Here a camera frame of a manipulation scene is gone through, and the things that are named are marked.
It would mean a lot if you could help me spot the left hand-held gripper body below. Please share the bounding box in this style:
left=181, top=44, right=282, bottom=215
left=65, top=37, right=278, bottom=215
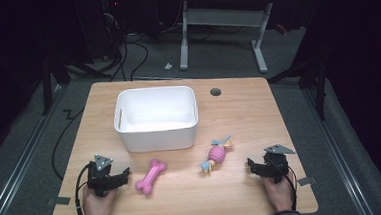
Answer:
left=85, top=153, right=118, bottom=199

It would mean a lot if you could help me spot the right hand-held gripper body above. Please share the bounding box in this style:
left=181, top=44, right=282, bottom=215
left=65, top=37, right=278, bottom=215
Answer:
left=261, top=142, right=298, bottom=185

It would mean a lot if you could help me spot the pink bone toy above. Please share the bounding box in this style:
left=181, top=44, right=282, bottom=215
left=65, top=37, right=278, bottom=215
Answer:
left=133, top=157, right=170, bottom=197

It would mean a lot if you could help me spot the pink blue candy toy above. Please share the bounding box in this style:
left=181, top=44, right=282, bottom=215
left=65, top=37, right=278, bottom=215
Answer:
left=198, top=134, right=237, bottom=177

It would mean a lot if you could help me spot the white plastic bin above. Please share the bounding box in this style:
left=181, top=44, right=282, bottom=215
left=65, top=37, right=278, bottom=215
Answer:
left=111, top=84, right=202, bottom=155

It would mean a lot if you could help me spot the person's left hand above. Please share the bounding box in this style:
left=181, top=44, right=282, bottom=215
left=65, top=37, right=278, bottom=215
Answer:
left=81, top=186, right=120, bottom=215

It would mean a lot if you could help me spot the person's right hand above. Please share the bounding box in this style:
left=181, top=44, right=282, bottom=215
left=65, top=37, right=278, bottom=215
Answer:
left=261, top=173, right=296, bottom=215

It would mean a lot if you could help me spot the grey tape piece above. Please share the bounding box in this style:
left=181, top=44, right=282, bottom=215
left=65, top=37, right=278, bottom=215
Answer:
left=46, top=194, right=72, bottom=207
left=297, top=175, right=317, bottom=187

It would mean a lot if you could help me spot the black metal stand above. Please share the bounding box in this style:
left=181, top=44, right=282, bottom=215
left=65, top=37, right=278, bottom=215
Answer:
left=37, top=53, right=75, bottom=117
left=264, top=38, right=330, bottom=124

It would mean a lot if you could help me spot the small red object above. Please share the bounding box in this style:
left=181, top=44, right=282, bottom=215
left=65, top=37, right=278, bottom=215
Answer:
left=274, top=22, right=288, bottom=36

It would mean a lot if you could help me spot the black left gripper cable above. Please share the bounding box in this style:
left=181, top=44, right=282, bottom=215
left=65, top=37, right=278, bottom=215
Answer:
left=72, top=163, right=96, bottom=215

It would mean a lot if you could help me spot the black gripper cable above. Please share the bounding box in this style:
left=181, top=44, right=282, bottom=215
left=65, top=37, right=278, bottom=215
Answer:
left=72, top=163, right=96, bottom=215
left=283, top=165, right=300, bottom=213

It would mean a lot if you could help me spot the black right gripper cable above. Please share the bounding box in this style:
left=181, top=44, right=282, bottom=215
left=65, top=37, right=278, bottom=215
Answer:
left=283, top=165, right=300, bottom=213

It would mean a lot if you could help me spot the black floor cable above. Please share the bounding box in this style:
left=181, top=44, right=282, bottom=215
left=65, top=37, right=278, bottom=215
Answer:
left=47, top=107, right=90, bottom=182

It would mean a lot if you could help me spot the bundle of black cables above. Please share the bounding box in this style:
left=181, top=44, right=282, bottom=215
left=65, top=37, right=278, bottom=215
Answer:
left=61, top=0, right=152, bottom=86

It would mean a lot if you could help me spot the white desk frame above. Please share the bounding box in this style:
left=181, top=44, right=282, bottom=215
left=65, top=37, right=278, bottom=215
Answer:
left=175, top=0, right=320, bottom=79

